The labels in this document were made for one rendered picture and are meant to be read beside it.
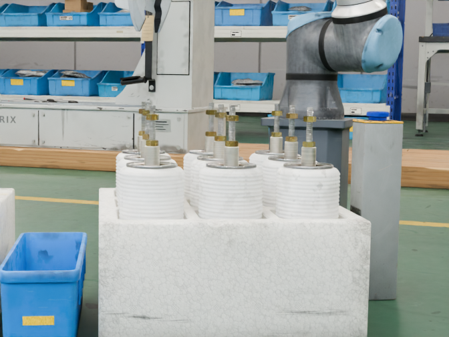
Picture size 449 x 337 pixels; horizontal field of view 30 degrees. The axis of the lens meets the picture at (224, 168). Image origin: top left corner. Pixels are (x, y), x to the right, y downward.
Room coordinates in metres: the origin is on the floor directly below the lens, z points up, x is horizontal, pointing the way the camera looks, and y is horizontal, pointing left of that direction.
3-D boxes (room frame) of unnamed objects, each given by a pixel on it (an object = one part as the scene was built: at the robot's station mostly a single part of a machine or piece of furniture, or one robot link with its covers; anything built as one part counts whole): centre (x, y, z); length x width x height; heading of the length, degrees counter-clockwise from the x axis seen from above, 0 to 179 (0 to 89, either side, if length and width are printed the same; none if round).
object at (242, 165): (1.24, -0.01, 0.25); 0.08 x 0.08 x 0.01
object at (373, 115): (1.48, -0.27, 0.32); 0.04 x 0.04 x 0.02
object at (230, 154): (1.24, -0.01, 0.26); 0.02 x 0.02 x 0.03
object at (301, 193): (1.26, -0.13, 0.16); 0.10 x 0.10 x 0.18
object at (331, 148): (1.90, -0.19, 0.15); 0.19 x 0.19 x 0.30; 73
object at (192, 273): (1.36, 0.01, 0.09); 0.39 x 0.39 x 0.18; 9
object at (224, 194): (1.24, -0.01, 0.16); 0.10 x 0.10 x 0.18
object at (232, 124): (1.24, -0.01, 0.30); 0.01 x 0.01 x 0.08
